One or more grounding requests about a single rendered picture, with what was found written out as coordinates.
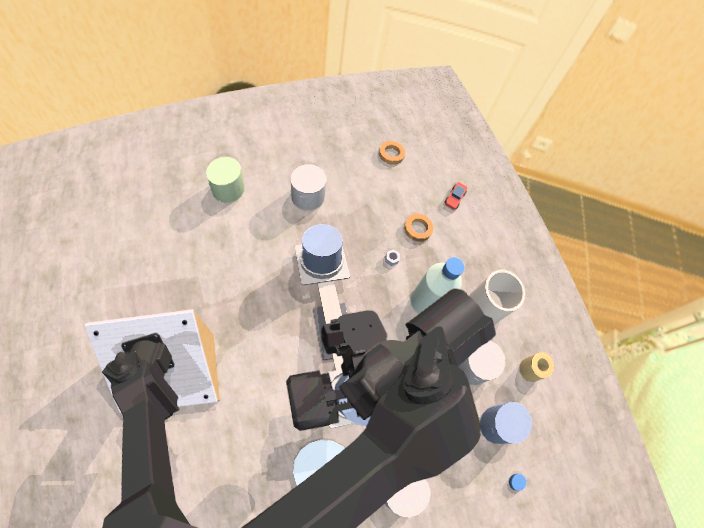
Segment small blue cylinder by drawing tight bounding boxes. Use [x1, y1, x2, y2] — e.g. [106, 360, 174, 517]
[509, 473, 527, 491]

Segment small red toy car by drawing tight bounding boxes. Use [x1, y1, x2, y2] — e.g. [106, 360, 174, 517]
[445, 183, 467, 210]

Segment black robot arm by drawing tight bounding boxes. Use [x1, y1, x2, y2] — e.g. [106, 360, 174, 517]
[102, 288, 496, 528]

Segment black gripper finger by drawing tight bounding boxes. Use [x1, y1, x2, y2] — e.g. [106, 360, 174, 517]
[321, 373, 339, 424]

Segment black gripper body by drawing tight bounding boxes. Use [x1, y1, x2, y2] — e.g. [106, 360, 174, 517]
[286, 356, 365, 431]

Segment yellow hollow cylinder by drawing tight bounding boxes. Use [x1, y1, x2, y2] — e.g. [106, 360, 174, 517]
[520, 352, 554, 382]

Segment pale green cylinder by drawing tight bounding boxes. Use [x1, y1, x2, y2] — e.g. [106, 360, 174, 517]
[206, 157, 245, 203]

